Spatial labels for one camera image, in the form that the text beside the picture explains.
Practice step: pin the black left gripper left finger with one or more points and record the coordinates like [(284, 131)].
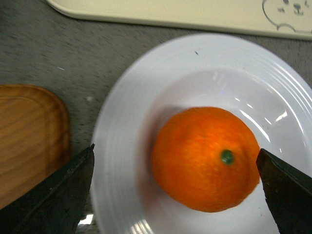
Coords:
[(55, 205)]

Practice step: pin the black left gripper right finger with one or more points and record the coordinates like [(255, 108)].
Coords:
[(288, 194)]

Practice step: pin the orange fruit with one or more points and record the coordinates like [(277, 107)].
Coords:
[(205, 159)]

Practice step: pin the white round plate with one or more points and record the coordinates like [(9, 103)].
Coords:
[(217, 70)]

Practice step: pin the brown wooden cutting board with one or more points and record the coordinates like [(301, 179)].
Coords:
[(34, 138)]

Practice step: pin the cream bear serving tray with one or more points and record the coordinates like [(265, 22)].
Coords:
[(273, 18)]

